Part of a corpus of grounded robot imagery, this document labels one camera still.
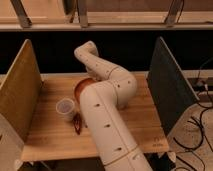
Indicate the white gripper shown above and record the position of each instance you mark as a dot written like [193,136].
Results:
[92,74]

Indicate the orange ceramic bowl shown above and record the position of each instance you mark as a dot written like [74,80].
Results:
[80,86]

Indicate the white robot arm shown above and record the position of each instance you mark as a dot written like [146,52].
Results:
[99,104]

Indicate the clear plastic cup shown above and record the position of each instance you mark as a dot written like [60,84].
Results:
[66,109]

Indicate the dark red pepper toy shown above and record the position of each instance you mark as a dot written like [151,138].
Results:
[77,122]

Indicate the left wooden side panel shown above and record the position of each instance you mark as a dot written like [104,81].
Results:
[19,91]

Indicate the right dark side panel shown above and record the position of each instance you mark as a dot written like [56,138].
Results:
[171,91]

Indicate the wooden shelf with brackets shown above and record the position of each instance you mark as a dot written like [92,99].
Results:
[105,15]

